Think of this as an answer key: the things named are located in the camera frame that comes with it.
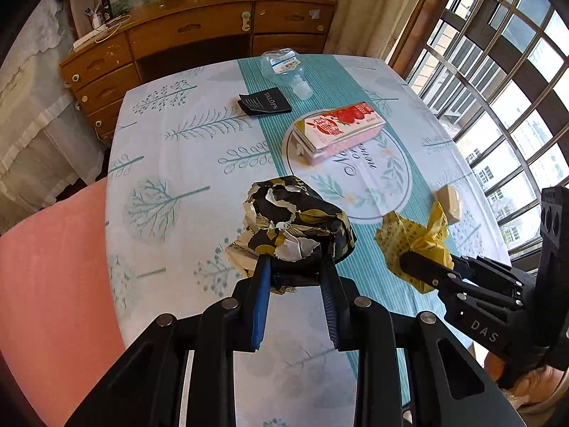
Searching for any small tan box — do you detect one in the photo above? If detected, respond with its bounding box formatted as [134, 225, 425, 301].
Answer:
[436, 184, 463, 225]

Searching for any beige curtain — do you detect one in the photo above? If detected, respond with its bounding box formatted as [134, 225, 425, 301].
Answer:
[326, 0, 427, 65]

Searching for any red and pink drink carton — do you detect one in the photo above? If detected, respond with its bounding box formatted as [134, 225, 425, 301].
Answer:
[293, 102, 387, 166]

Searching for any white power strip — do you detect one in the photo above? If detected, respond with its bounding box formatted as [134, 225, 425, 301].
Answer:
[72, 31, 110, 49]

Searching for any black card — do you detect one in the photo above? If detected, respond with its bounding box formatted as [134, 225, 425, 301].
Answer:
[238, 85, 293, 116]

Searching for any metal window grille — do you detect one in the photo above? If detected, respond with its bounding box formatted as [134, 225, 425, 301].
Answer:
[387, 0, 569, 276]

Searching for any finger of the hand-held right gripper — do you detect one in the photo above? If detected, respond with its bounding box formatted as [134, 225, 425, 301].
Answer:
[399, 251, 522, 322]
[452, 255, 535, 302]

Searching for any black and gold wrapper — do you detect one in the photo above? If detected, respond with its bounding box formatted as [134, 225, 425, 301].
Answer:
[224, 175, 357, 295]

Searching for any person's right hand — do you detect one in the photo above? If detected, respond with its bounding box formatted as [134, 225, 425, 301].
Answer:
[484, 351, 569, 414]

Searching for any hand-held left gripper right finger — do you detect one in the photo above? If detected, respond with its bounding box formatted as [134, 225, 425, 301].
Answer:
[318, 253, 525, 427]

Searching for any yellow wrapper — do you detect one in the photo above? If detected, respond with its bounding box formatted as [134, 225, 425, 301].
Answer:
[374, 201, 455, 295]

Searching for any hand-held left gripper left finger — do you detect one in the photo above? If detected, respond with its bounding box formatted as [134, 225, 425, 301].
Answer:
[64, 253, 273, 427]

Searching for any printed tablecloth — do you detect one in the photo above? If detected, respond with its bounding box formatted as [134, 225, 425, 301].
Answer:
[104, 53, 512, 427]

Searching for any pink padded chair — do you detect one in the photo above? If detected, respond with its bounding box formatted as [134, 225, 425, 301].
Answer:
[0, 178, 134, 427]

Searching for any clear plastic bottle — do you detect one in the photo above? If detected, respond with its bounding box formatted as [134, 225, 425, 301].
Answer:
[260, 50, 314, 101]

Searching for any wooden desk with drawers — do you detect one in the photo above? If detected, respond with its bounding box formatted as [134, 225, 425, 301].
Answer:
[59, 0, 336, 143]

